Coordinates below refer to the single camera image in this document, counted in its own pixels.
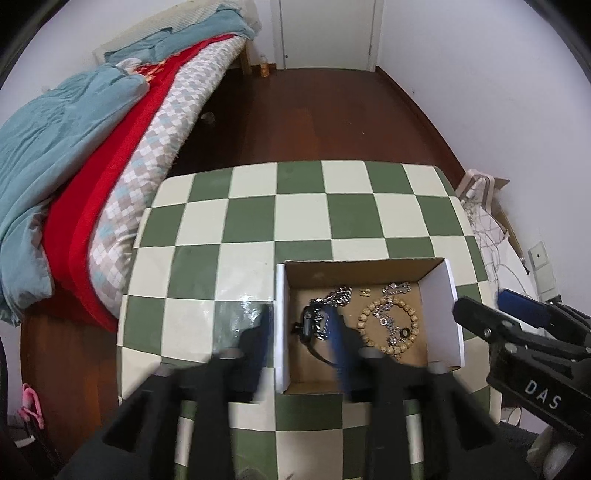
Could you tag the pink plastic hanger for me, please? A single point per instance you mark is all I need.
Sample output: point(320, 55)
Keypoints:
point(32, 406)

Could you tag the small dark floor object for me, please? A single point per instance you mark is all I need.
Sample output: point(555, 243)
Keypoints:
point(207, 118)

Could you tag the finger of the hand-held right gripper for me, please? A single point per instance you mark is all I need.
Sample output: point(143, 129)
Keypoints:
point(521, 304)
point(480, 318)

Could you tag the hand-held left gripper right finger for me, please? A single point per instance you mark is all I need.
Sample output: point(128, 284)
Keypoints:
point(341, 344)

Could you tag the white slipper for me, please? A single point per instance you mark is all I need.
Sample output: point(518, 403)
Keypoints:
point(561, 454)

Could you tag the quilted pale pillow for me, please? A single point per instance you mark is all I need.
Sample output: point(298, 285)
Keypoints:
point(198, 7)

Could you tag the red blanket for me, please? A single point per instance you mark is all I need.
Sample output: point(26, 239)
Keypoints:
point(115, 161)

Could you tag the flat cardboard piece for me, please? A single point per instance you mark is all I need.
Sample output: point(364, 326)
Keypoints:
point(502, 184)

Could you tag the diamond pattern bed sheet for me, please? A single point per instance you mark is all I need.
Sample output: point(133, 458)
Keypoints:
point(175, 110)

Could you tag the small orange bottle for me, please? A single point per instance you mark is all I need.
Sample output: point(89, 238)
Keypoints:
point(264, 68)

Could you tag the black wrist band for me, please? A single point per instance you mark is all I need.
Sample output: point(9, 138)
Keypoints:
point(307, 325)

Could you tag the large teal blanket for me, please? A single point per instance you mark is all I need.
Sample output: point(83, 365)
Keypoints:
point(60, 138)

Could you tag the wooden bed frame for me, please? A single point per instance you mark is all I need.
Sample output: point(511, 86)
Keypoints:
point(244, 57)

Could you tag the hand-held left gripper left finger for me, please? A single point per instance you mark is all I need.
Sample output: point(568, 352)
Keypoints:
point(256, 341)

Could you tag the white door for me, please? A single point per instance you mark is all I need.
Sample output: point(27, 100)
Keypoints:
point(323, 32)

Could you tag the cardboard box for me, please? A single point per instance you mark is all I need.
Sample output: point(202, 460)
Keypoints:
point(415, 364)

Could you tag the green white checkered tablecloth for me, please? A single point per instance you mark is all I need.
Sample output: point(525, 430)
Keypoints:
point(300, 217)

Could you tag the grey wall switch panel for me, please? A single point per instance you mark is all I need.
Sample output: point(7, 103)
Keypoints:
point(538, 256)

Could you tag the folded teal blanket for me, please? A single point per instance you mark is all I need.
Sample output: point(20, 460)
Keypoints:
point(198, 34)

